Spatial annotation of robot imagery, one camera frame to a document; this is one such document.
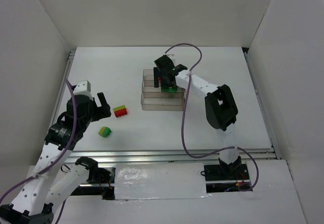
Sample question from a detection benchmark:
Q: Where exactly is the small green square lego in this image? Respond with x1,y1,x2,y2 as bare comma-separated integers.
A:
161,87,178,93

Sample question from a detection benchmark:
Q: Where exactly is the lime and green rounded lego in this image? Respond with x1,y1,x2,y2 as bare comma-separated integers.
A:
98,127,112,138

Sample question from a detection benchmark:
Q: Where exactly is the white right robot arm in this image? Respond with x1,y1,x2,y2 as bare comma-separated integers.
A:
153,55,241,168

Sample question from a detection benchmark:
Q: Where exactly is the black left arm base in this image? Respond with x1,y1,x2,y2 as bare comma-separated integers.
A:
1,203,54,224

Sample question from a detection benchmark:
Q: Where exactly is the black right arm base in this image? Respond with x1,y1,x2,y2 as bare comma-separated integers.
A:
200,164,250,182

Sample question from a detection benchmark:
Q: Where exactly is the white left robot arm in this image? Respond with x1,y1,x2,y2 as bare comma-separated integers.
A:
1,90,111,223

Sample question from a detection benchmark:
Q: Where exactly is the lime and red lego block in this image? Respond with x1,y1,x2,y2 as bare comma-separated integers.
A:
113,105,128,118

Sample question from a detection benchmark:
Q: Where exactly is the white foam board cover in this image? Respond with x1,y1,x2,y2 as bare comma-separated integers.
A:
114,163,207,200

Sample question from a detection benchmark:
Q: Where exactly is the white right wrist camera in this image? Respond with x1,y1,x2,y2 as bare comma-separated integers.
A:
167,54,176,66

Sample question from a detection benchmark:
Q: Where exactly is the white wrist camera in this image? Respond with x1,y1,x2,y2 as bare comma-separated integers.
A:
167,54,176,66
73,80,92,99

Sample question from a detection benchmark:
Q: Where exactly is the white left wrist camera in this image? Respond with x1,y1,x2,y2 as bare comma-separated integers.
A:
73,80,92,99

